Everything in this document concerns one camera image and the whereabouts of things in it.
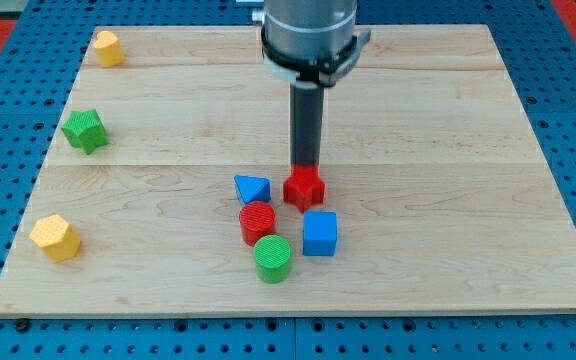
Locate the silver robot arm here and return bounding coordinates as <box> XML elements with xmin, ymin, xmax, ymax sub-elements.
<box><xmin>260</xmin><ymin>0</ymin><xmax>372</xmax><ymax>89</ymax></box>

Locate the blue triangle block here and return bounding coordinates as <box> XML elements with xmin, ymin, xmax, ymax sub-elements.
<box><xmin>234</xmin><ymin>174</ymin><xmax>271</xmax><ymax>205</ymax></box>

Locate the yellow heart block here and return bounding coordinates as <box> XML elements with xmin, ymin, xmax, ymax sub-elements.
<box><xmin>93</xmin><ymin>30</ymin><xmax>125</xmax><ymax>68</ymax></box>

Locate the red star block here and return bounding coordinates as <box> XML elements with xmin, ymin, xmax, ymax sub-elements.
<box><xmin>283</xmin><ymin>164</ymin><xmax>326</xmax><ymax>213</ymax></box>

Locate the red cylinder block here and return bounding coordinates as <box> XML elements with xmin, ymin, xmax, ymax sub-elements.
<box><xmin>239</xmin><ymin>201</ymin><xmax>276</xmax><ymax>246</ymax></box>

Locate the blue cube block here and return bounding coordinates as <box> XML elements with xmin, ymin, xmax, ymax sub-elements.
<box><xmin>302</xmin><ymin>210</ymin><xmax>338</xmax><ymax>256</ymax></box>

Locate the green cylinder block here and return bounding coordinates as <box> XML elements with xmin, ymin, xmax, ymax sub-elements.
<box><xmin>253</xmin><ymin>235</ymin><xmax>292</xmax><ymax>284</ymax></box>

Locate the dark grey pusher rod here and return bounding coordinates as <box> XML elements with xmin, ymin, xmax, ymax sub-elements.
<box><xmin>290</xmin><ymin>86</ymin><xmax>324</xmax><ymax>166</ymax></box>

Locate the light wooden board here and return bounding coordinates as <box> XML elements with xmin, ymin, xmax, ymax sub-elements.
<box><xmin>0</xmin><ymin>25</ymin><xmax>576</xmax><ymax>319</ymax></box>

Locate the green star block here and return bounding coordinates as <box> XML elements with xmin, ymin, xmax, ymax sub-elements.
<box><xmin>61</xmin><ymin>109</ymin><xmax>109</xmax><ymax>155</ymax></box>

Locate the yellow hexagon block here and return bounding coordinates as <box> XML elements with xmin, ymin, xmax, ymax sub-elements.
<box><xmin>29</xmin><ymin>214</ymin><xmax>81</xmax><ymax>263</ymax></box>

